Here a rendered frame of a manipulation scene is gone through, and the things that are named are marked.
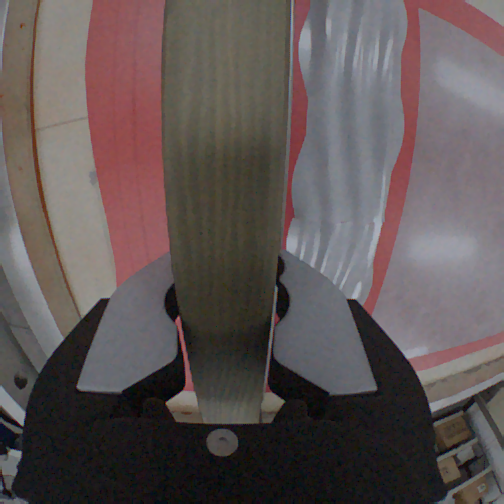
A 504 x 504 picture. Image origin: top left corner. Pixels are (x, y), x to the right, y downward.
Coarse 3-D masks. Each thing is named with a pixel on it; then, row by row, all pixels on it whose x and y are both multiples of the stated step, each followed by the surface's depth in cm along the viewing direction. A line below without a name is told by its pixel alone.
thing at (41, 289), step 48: (0, 0) 5; (0, 48) 7; (0, 96) 9; (0, 144) 10; (0, 192) 12; (0, 240) 13; (48, 240) 16; (48, 288) 16; (48, 336) 17; (432, 384) 30; (480, 384) 28
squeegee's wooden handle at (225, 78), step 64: (192, 0) 4; (256, 0) 4; (192, 64) 4; (256, 64) 4; (192, 128) 5; (256, 128) 5; (192, 192) 6; (256, 192) 6; (192, 256) 6; (256, 256) 7; (192, 320) 8; (256, 320) 8; (256, 384) 9
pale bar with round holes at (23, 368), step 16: (0, 320) 16; (0, 336) 15; (0, 352) 15; (16, 352) 17; (0, 368) 14; (16, 368) 17; (32, 368) 19; (0, 384) 14; (16, 384) 17; (32, 384) 18; (0, 400) 15; (16, 400) 15; (16, 416) 17
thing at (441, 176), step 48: (96, 0) 9; (144, 0) 10; (432, 0) 9; (96, 48) 11; (144, 48) 12; (432, 48) 11; (480, 48) 11; (96, 96) 13; (144, 96) 13; (432, 96) 13; (480, 96) 13; (96, 144) 14; (144, 144) 15; (432, 144) 15; (480, 144) 15; (144, 192) 16; (288, 192) 16; (432, 192) 17; (480, 192) 17
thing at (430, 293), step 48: (144, 240) 18; (384, 240) 18; (432, 240) 19; (480, 240) 19; (384, 288) 21; (432, 288) 21; (480, 288) 22; (432, 336) 25; (480, 336) 26; (192, 384) 26
